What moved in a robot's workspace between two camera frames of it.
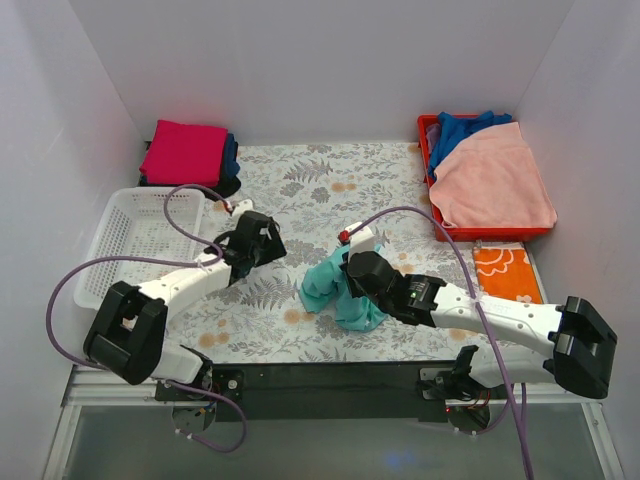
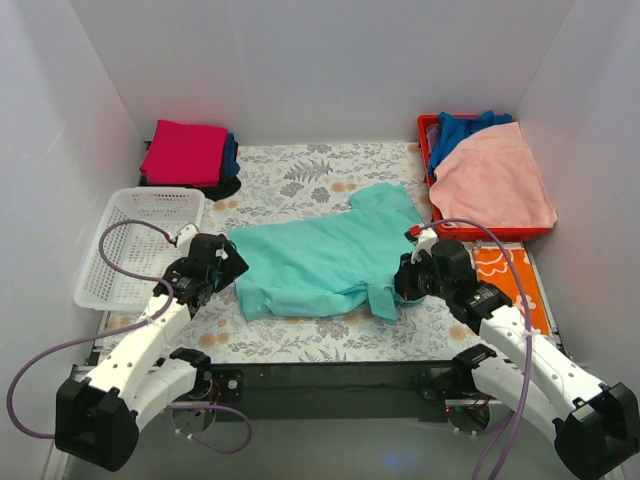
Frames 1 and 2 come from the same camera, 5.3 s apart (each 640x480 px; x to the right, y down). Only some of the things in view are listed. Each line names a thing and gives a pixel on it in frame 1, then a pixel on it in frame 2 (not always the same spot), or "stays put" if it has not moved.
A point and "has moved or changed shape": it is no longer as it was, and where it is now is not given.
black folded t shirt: [226, 187] stays put
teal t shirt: [324, 286] has moved or changed shape
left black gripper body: [267, 240] to [232, 262]
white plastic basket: [137, 223] stays put
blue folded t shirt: [230, 166] stays put
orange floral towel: [505, 272] stays put
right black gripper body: [348, 282] to [403, 284]
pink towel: [491, 181] stays put
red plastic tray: [464, 233] stays put
